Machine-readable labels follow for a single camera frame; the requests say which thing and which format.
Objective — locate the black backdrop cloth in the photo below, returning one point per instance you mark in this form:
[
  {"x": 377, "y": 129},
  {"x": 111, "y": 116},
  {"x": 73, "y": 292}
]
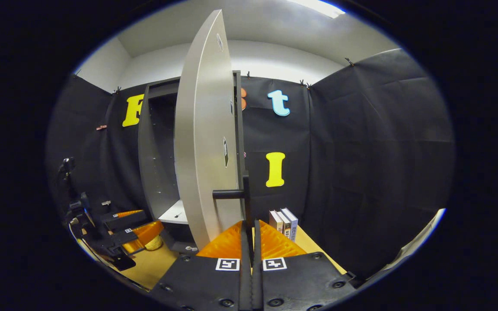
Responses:
[{"x": 361, "y": 151}]

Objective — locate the white blue book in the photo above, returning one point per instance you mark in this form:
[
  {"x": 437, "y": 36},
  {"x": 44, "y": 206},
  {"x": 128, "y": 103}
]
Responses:
[{"x": 293, "y": 222}]

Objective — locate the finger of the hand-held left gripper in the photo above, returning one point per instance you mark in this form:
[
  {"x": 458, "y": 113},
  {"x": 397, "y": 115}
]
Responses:
[
  {"x": 121, "y": 237},
  {"x": 126, "y": 221}
]

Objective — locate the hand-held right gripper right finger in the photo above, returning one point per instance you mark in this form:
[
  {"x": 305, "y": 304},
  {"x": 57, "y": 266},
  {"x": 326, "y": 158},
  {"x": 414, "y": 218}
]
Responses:
[{"x": 256, "y": 280}]

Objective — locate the grey cabinet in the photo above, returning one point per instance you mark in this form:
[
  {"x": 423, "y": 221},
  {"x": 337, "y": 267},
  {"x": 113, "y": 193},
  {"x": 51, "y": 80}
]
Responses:
[{"x": 156, "y": 151}]

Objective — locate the dark grey book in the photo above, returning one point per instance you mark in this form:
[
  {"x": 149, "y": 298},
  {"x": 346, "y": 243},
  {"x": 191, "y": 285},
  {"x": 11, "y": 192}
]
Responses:
[{"x": 284, "y": 224}]

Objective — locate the pale yellow round object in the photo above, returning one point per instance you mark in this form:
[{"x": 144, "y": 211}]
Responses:
[{"x": 154, "y": 244}]

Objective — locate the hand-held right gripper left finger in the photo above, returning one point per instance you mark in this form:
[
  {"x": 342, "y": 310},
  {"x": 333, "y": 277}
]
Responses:
[{"x": 245, "y": 276}]

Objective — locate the ceiling light strip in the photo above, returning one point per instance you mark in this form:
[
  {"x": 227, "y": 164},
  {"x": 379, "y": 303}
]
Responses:
[{"x": 318, "y": 6}]

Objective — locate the brown book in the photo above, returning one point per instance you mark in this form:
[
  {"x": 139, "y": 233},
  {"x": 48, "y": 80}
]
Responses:
[{"x": 275, "y": 221}]

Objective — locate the white cabinet shelf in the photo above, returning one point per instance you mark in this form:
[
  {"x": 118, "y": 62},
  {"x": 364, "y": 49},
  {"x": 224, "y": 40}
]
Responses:
[{"x": 173, "y": 214}]

